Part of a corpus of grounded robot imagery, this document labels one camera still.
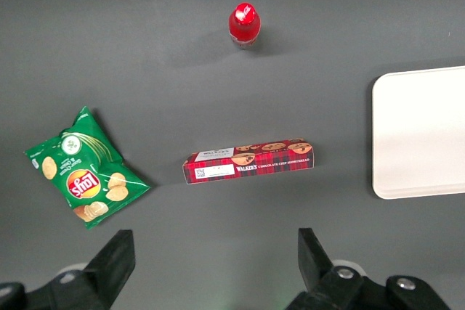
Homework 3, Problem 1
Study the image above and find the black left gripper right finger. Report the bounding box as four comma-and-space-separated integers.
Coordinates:
286, 227, 451, 310

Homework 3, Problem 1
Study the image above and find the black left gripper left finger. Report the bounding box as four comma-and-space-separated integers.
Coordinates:
0, 229, 137, 310

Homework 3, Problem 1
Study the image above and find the red Coca-Cola bottle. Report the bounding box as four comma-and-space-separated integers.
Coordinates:
228, 2, 262, 50

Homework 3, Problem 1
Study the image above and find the white plastic tray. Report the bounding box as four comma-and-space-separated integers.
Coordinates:
371, 65, 465, 200

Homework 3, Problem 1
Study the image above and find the green Lays chips bag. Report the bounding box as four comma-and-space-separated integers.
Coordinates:
24, 105, 151, 230

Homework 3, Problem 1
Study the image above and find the red tartan cookie box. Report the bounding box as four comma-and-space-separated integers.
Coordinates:
182, 138, 315, 185

